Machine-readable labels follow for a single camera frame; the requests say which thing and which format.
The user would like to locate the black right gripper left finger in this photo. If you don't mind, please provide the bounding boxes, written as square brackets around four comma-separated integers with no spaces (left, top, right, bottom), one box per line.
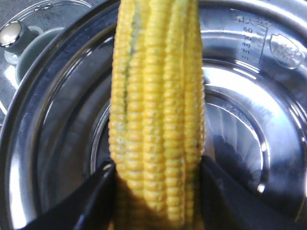
[24,161,116,230]

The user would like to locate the yellow corn cob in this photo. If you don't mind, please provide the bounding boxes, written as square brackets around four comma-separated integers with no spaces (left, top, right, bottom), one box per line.
[108,0,205,230]

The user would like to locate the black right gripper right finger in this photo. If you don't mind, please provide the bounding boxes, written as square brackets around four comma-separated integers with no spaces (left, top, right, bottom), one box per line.
[200,156,305,230]

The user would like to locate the pale green electric cooking pot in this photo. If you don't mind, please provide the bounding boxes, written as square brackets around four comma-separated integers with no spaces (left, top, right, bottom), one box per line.
[0,0,307,230]

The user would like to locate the glass pot lid steel rim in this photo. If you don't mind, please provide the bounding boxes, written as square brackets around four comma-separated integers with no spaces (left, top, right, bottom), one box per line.
[0,0,92,121]

